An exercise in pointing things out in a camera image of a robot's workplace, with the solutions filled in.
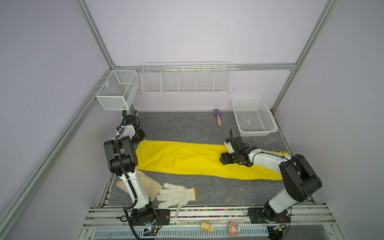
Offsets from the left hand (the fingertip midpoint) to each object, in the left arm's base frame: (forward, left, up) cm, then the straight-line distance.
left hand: (141, 138), depth 99 cm
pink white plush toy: (-54, -51, 0) cm, 74 cm away
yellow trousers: (-16, -38, -3) cm, 41 cm away
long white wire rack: (+29, -33, +26) cm, 51 cm away
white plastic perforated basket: (+16, -84, -3) cm, 86 cm away
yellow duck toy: (-52, -38, +1) cm, 65 cm away
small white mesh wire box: (+26, +13, +21) cm, 36 cm away
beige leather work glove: (-32, -10, -4) cm, 33 cm away
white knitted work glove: (-36, -24, -4) cm, 44 cm away
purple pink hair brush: (+23, -57, -4) cm, 62 cm away
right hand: (-17, -55, -3) cm, 57 cm away
